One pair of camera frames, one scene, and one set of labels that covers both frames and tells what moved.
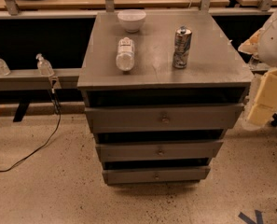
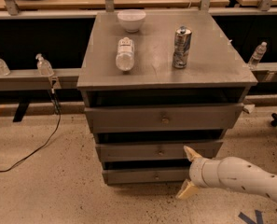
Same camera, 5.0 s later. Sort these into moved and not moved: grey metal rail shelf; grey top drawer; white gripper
Moved: white gripper
Not moved: grey metal rail shelf; grey top drawer
